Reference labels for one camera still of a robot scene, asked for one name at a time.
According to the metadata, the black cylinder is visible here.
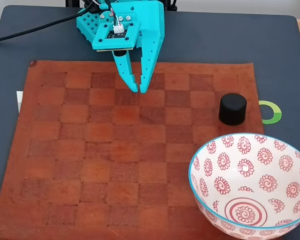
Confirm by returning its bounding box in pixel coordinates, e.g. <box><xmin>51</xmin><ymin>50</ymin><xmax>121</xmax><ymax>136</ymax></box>
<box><xmin>218</xmin><ymin>93</ymin><xmax>248</xmax><ymax>126</ymax></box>

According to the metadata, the black stand leg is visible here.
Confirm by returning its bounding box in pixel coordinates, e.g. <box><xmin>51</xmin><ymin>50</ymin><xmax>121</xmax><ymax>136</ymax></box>
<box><xmin>64</xmin><ymin>0</ymin><xmax>85</xmax><ymax>8</ymax></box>
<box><xmin>164</xmin><ymin>0</ymin><xmax>178</xmax><ymax>12</ymax></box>

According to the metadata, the green ring sticker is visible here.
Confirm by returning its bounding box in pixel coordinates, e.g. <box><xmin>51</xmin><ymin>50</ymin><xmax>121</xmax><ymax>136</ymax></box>
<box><xmin>258</xmin><ymin>100</ymin><xmax>283</xmax><ymax>125</ymax></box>

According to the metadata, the teal framed camera board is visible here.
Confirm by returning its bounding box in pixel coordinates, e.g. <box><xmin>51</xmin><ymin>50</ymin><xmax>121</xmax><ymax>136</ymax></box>
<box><xmin>91</xmin><ymin>19</ymin><xmax>142</xmax><ymax>58</ymax></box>

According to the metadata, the thin camera cable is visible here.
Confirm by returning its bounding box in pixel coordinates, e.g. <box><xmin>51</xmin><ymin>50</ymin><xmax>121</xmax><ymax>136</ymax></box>
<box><xmin>106</xmin><ymin>0</ymin><xmax>124</xmax><ymax>34</ymax></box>

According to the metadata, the thick black cable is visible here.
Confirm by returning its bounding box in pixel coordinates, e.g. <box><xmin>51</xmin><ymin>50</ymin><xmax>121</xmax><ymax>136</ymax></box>
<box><xmin>0</xmin><ymin>3</ymin><xmax>103</xmax><ymax>45</ymax></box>

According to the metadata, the brown leather chessboard mat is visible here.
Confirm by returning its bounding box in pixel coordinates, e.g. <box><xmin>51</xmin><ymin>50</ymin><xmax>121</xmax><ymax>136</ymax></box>
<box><xmin>0</xmin><ymin>59</ymin><xmax>266</xmax><ymax>240</ymax></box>

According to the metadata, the white bowl red flower print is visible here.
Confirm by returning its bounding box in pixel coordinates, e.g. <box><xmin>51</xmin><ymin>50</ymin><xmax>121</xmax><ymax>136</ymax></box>
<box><xmin>188</xmin><ymin>132</ymin><xmax>300</xmax><ymax>240</ymax></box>

